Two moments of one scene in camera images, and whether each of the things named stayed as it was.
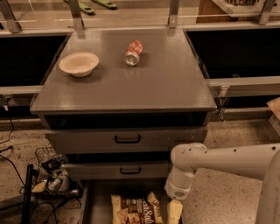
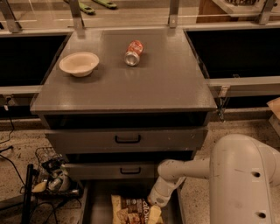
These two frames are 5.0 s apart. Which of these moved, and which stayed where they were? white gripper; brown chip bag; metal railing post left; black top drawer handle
Moved: white gripper
Stayed: brown chip bag; metal railing post left; black top drawer handle
